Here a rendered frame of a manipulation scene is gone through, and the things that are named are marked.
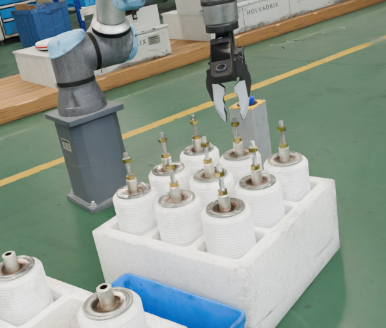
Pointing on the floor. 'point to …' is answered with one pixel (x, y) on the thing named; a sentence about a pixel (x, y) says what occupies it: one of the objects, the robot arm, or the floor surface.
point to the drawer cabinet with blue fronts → (8, 25)
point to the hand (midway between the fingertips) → (233, 116)
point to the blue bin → (181, 304)
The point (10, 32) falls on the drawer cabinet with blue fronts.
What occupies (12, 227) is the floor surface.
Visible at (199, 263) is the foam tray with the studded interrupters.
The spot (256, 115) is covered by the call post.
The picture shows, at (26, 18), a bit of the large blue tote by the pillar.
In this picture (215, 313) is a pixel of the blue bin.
